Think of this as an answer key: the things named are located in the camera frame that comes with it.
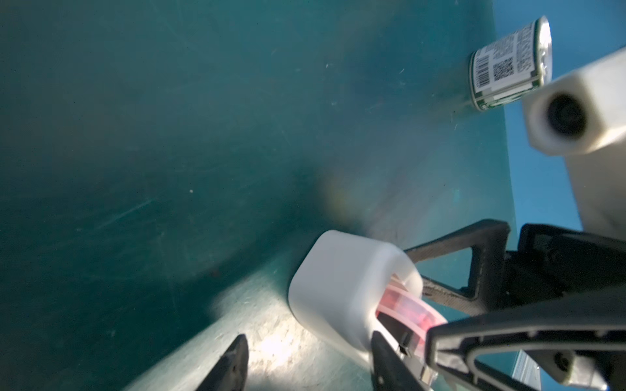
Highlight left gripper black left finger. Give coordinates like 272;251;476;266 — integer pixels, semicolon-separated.
197;334;249;391

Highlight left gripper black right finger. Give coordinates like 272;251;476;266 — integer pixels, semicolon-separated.
371;331;430;391

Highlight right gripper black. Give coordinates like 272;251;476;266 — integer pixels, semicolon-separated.
405;219;625;390

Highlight small metal tin can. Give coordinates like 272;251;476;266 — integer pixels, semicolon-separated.
469;16;553;112

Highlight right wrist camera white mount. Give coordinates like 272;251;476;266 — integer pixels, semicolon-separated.
523;49;625;240

